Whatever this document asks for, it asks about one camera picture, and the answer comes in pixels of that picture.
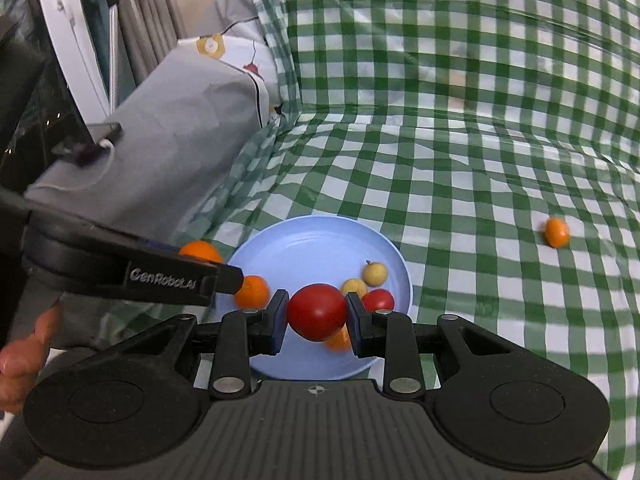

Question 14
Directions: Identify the printed white pillow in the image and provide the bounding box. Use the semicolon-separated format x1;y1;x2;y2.
177;32;281;128

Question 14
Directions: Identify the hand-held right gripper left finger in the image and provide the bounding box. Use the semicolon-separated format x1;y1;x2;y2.
112;288;291;402

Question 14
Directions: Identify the grey sofa cover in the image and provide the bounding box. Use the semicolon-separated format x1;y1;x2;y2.
22;0;276;266

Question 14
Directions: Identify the grey curtain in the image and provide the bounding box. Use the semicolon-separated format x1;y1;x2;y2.
112;0;187;81

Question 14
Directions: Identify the black smartphone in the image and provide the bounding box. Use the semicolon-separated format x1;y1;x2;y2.
50;122;124;166

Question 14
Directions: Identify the white charging cable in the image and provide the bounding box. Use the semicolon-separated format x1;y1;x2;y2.
45;139;118;192

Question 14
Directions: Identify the small orange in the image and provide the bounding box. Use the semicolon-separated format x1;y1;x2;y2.
544;216;571;249
324;326;354;352
234;275;271;311
178;240;224;265

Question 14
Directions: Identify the white round frame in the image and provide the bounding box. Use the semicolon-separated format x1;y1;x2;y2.
30;0;112;123

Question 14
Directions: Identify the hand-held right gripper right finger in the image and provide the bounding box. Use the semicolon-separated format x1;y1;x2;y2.
346;291;521;402

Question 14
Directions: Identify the red tomato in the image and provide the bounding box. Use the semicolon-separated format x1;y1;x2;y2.
286;283;349;343
361;288;396;313

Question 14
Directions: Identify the blue plate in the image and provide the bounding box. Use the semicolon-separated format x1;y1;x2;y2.
223;215;414;381

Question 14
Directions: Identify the metal pole with black handle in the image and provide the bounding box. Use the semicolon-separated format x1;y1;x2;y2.
92;0;122;111

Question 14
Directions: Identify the person's left hand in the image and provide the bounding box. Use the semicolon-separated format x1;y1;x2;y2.
0;305;64;416

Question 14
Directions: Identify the green checked cloth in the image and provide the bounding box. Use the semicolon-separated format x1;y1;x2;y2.
192;0;640;461

